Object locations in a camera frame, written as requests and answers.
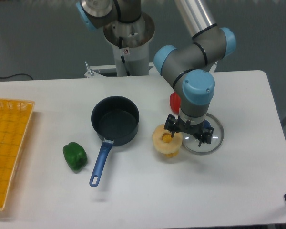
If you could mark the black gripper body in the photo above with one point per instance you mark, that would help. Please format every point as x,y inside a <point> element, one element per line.
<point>188,128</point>

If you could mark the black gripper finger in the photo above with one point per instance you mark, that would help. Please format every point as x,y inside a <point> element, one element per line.
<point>171,125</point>
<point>205,136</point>

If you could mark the beige toy donut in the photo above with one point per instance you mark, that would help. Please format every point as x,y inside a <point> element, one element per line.
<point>157,136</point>

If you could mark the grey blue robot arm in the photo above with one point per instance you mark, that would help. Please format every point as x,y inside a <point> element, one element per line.
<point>182,69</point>

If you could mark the yellow toy corn cob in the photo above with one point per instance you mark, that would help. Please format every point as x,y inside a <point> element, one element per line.
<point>170,146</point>

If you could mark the red toy bell pepper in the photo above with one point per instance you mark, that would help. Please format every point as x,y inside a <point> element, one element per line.
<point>175,102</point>

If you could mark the dark blue saucepan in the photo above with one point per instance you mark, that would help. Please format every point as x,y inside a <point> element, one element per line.
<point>115,120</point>

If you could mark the green toy bell pepper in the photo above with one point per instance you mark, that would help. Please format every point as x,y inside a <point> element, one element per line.
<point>75,156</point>

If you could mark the yellow woven basket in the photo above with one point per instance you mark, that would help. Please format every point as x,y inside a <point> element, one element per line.
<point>15,116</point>

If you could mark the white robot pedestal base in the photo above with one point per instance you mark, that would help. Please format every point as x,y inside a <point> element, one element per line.
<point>129,35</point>

